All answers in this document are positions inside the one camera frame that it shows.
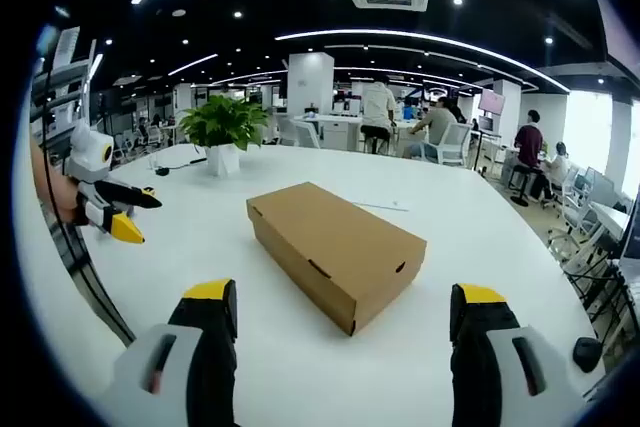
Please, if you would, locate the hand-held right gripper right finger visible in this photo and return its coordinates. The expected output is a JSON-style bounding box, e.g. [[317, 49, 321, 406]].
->
[[449, 282, 590, 427]]

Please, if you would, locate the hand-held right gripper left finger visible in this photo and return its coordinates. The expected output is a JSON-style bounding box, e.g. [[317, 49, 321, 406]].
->
[[112, 277, 240, 427]]

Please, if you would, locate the brown cardboard shoe box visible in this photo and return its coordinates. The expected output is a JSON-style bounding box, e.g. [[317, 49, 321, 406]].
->
[[245, 180, 429, 338]]

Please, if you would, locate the person's left hand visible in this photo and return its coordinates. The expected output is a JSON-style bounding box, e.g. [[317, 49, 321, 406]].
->
[[45, 171, 81, 227]]

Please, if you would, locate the grey metal shelf rack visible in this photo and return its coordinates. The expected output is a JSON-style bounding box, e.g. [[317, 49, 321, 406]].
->
[[29, 26, 97, 141]]

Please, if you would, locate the person's white and black shirt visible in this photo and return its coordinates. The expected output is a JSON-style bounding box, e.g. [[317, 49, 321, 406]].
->
[[14, 196, 137, 348]]

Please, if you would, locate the black rounded object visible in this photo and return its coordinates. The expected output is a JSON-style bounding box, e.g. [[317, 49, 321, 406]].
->
[[572, 336, 602, 374]]

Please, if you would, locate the green plant in white pot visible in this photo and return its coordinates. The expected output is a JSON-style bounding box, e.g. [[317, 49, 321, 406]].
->
[[178, 94, 271, 178]]

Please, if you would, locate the black stool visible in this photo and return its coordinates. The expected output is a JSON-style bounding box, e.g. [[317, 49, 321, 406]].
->
[[508, 165, 537, 207]]

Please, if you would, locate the pink monitor screen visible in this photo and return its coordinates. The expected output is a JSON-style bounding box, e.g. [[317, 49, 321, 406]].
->
[[478, 89, 506, 116]]

